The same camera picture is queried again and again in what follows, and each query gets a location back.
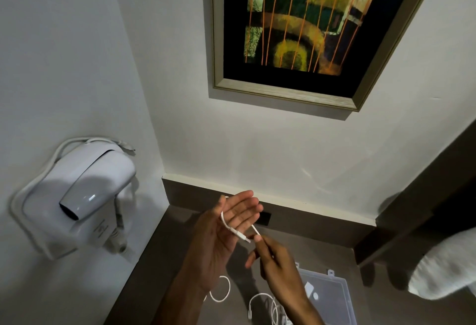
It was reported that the short white adapter cable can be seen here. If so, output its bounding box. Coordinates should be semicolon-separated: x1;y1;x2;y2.
220;195;263;244

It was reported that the white wall hair dryer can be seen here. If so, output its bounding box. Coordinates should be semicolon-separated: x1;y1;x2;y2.
59;148;137;255

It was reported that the white hair dryer wall holder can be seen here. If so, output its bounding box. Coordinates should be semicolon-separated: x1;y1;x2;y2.
10;142;129;261

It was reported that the person's left hand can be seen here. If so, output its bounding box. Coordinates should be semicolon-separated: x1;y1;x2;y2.
185;190;264;293

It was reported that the white folded towel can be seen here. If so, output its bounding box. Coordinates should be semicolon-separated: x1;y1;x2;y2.
408;226;476;301

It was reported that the person's right hand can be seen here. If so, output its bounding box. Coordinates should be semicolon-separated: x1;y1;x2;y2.
245;234;310;311

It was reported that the dark wooden shelf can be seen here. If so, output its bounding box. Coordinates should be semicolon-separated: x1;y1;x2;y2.
353;120;476;268

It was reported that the person's right forearm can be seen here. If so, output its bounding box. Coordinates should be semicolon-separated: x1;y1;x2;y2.
283;298;325;325

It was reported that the white looped cable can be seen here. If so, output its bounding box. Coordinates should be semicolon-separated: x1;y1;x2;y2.
203;275;231;303

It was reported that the white charging cable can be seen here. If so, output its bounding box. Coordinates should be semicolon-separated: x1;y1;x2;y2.
248;293;294;325

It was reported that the person's left forearm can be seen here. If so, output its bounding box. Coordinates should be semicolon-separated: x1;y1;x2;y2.
152;273;209;325

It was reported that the clear plastic storage box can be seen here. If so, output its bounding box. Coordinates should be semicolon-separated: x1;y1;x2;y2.
294;262;358;325

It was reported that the framed abstract painting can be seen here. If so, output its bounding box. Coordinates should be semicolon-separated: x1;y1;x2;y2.
212;0;445;112

